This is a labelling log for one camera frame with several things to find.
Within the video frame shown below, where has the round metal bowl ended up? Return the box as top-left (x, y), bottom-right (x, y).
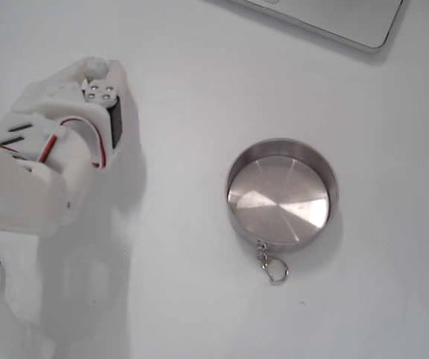
top-left (225, 138), bottom-right (341, 252)

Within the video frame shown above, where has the red and white servo wire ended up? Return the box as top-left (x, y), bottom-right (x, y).
top-left (37, 117), bottom-right (108, 170)

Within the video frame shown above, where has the silver laptop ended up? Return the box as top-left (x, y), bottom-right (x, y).
top-left (206, 0), bottom-right (413, 53)

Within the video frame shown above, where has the metal keyring clip with chain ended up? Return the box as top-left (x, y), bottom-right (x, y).
top-left (255, 239), bottom-right (290, 286)

